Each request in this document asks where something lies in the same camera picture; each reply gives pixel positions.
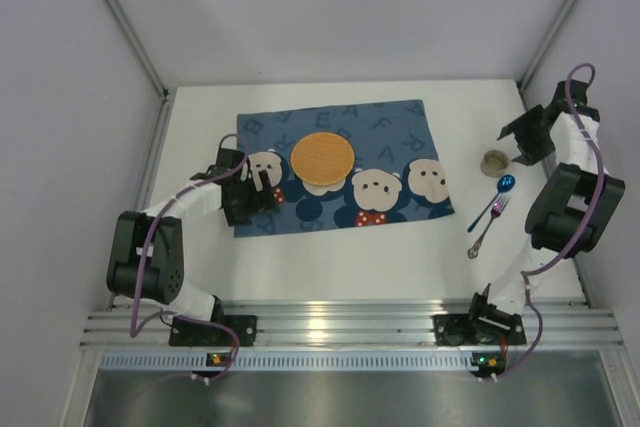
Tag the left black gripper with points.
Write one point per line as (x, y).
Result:
(255, 192)

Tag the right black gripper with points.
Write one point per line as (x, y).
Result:
(530, 133)

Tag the small grey cup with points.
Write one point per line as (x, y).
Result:
(495, 163)

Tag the blue spoon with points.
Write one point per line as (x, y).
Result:
(505, 184)

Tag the purple fork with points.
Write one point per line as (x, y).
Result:
(496, 211)

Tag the round woven orange plate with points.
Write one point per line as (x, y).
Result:
(322, 158)

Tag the blue cartoon placemat cloth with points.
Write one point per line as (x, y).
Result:
(397, 176)

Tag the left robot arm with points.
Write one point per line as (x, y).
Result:
(148, 260)

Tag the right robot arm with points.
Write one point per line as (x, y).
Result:
(568, 216)

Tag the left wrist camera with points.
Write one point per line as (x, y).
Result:
(230, 161)

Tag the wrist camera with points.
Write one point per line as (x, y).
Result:
(578, 92)
(230, 161)

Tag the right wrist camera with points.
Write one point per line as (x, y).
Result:
(578, 92)

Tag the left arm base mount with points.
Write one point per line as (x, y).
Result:
(190, 334)

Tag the left aluminium frame post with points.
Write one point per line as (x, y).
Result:
(135, 45)

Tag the aluminium frame post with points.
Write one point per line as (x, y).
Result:
(558, 22)
(135, 45)

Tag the right aluminium frame post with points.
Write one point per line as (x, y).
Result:
(558, 22)

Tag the aluminium front rail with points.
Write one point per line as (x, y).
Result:
(334, 324)

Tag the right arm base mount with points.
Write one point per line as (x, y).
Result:
(454, 330)

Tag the slotted cable duct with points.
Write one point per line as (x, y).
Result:
(304, 361)

